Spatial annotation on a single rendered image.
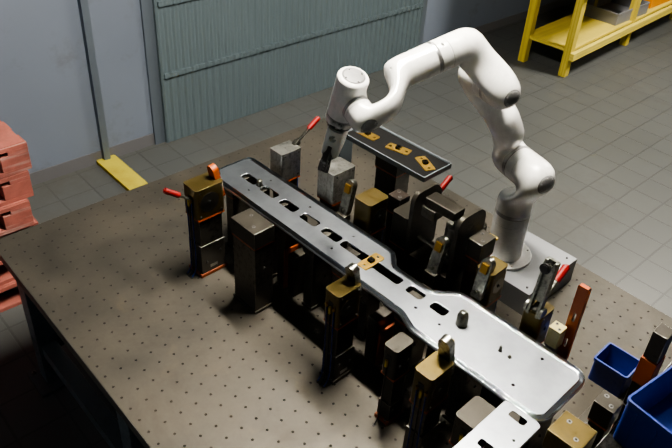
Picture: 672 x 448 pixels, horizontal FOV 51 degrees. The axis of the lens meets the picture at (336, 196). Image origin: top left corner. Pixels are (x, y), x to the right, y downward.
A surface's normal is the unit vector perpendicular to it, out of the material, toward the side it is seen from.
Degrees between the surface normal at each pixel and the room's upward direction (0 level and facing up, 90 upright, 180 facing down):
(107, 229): 0
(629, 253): 0
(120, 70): 90
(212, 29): 90
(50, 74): 90
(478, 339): 0
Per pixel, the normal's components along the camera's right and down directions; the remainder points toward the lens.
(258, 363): 0.05, -0.83
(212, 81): 0.67, 0.44
